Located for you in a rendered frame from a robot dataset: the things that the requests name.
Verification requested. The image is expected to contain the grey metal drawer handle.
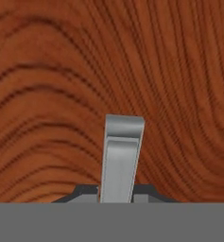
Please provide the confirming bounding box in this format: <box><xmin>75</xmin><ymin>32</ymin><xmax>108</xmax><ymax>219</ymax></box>
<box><xmin>98</xmin><ymin>113</ymin><xmax>146</xmax><ymax>204</ymax></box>

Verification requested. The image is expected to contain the reddish brown wooden drawer front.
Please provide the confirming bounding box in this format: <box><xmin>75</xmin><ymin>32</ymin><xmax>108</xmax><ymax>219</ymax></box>
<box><xmin>0</xmin><ymin>0</ymin><xmax>224</xmax><ymax>204</ymax></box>

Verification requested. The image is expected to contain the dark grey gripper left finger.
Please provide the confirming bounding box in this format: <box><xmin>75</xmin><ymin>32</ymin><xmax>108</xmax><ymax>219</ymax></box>
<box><xmin>51</xmin><ymin>183</ymin><xmax>100</xmax><ymax>204</ymax></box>

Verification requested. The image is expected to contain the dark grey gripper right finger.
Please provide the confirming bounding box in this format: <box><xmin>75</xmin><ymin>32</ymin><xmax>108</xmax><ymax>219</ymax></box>
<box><xmin>130</xmin><ymin>183</ymin><xmax>181</xmax><ymax>204</ymax></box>

